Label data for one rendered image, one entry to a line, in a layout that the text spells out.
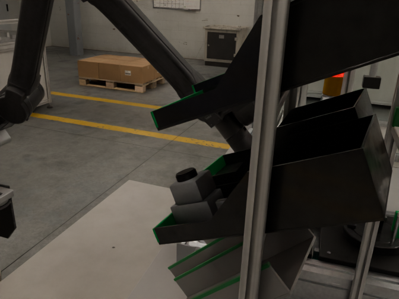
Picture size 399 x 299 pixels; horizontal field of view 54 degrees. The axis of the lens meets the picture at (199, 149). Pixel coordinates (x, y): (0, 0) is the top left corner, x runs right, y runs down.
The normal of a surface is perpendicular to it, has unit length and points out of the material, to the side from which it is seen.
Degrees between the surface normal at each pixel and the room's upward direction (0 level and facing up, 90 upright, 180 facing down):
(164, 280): 0
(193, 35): 90
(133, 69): 90
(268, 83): 90
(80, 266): 0
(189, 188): 90
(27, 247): 0
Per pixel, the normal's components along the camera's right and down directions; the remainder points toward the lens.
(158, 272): 0.03, -0.93
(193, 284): -0.47, 0.32
